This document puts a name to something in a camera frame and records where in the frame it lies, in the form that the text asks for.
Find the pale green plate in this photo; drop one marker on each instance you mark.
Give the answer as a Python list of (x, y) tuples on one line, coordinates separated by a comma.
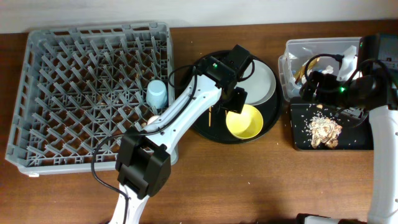
[(260, 86)]

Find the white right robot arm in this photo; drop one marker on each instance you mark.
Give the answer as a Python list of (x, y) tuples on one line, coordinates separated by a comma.
[(382, 50)]

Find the grey dishwasher rack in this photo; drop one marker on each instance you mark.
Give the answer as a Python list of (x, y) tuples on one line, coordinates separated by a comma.
[(82, 84)]

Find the blue plastic cup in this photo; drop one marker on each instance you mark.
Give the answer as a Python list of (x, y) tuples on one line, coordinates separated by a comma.
[(156, 95)]

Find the round black tray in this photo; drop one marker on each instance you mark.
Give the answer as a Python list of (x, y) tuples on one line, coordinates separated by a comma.
[(218, 132)]

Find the clear plastic bin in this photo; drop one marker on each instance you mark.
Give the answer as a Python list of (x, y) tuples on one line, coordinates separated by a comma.
[(298, 51)]

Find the wooden chopstick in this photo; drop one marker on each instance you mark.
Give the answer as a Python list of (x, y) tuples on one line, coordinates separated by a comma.
[(209, 116)]

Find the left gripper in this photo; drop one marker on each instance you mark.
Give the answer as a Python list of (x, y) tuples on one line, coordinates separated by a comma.
[(236, 101)]

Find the pink plastic cup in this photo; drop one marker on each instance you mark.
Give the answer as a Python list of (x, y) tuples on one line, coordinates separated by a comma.
[(152, 119)]

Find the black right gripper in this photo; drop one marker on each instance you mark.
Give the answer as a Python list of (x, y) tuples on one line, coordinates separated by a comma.
[(326, 82)]

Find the yellow bowl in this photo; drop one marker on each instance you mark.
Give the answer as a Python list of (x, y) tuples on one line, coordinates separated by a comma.
[(245, 125)]

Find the food scraps pile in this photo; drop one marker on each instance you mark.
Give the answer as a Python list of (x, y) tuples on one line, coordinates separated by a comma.
[(325, 131)]

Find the gold snack wrapper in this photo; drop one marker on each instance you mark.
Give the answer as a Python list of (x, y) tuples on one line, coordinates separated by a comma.
[(300, 73)]

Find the white tissue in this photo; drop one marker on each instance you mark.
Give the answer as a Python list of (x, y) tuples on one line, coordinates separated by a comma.
[(328, 70)]

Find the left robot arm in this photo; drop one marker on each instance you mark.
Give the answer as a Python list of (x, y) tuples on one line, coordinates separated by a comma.
[(145, 157)]

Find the black rectangular tray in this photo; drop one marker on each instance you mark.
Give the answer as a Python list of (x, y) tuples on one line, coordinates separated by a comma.
[(355, 134)]

